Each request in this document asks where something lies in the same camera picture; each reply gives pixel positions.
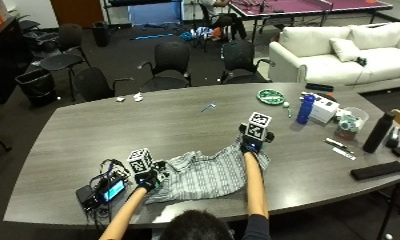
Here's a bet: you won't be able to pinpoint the white marker pen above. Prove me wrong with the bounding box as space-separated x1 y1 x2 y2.
332 147 358 162

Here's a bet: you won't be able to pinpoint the green white pen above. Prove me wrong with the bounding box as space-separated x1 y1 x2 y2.
283 101 294 119

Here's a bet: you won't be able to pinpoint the the person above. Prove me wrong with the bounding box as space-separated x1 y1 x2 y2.
158 209 272 240

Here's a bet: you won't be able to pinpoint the black cables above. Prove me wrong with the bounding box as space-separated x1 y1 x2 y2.
87 158 134 228

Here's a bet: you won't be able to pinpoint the black stapler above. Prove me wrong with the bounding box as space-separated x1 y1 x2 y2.
384 125 400 149

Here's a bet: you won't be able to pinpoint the small silver blue tool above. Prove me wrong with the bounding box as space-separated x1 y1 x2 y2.
201 101 219 113

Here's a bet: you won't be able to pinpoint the left white marker cube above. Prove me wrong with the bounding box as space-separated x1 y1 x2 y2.
127 147 155 175

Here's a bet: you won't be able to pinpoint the long black case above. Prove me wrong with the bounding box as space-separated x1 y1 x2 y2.
350 160 400 182

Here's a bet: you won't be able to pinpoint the purple table-tennis table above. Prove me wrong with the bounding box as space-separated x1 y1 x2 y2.
229 0 395 44

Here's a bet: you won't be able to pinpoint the black cylinder bin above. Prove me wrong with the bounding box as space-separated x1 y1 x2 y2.
91 20 113 48

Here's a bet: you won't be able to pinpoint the black flat phone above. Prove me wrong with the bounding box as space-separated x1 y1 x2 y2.
304 82 336 93

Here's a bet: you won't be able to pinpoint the white marker cube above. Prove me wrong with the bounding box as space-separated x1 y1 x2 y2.
127 147 155 175
245 111 274 142

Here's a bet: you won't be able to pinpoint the black water bottle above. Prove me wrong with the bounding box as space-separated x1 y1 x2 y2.
362 111 396 154

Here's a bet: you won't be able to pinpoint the blue water bottle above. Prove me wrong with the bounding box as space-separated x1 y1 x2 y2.
296 93 318 126

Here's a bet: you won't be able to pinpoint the white sofa cushion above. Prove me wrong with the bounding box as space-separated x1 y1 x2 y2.
328 37 364 63

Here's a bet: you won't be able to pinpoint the right white marker cube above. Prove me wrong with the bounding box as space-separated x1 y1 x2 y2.
245 111 274 142

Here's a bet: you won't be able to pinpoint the black device with lit screen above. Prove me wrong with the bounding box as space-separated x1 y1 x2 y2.
75 178 130 211

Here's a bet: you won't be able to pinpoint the clear plastic container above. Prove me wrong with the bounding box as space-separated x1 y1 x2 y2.
335 106 371 141

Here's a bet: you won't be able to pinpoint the black office chair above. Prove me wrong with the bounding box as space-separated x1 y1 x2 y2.
40 23 93 101
137 40 194 93
219 39 278 85
71 67 137 103

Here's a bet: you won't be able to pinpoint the white cardboard box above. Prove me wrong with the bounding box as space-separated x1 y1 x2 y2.
308 94 342 124

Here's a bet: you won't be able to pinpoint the white sofa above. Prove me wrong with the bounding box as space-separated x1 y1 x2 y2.
268 21 400 94

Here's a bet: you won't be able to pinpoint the green round plate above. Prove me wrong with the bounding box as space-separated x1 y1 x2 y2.
257 88 287 106

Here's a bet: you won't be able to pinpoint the dark side cabinet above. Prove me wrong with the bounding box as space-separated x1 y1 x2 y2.
0 14 36 106

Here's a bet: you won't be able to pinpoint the person's right hand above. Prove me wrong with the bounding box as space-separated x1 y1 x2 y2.
238 123 276 155

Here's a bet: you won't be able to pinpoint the black white pen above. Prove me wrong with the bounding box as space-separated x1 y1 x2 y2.
323 137 355 154

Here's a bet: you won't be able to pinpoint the black trash bin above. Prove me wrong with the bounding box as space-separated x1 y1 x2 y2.
14 67 61 108

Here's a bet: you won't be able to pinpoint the grey striped shirt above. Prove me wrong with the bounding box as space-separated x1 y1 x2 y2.
145 135 272 205

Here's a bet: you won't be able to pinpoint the person's left hand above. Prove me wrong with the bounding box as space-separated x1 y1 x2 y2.
135 161 171 193

